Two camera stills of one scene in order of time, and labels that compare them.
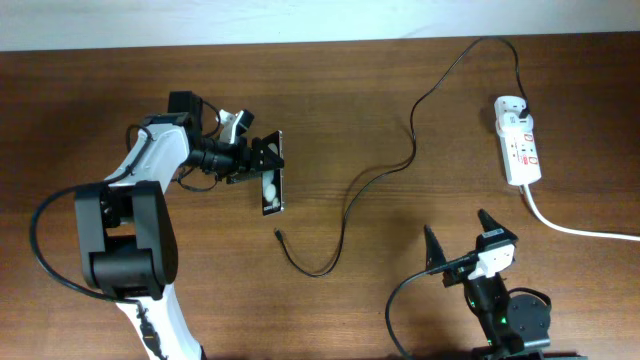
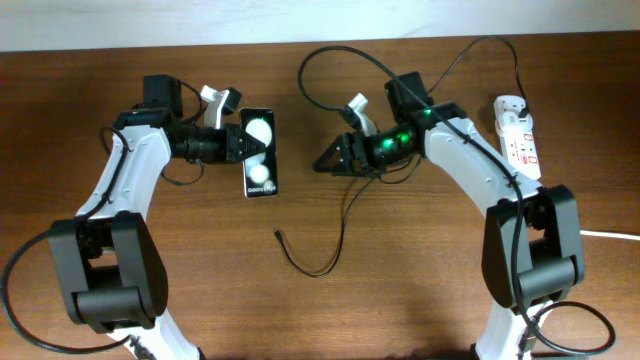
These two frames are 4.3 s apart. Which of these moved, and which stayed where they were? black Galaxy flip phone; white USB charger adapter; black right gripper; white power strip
Moved: black right gripper; black Galaxy flip phone
Stayed: white power strip; white USB charger adapter
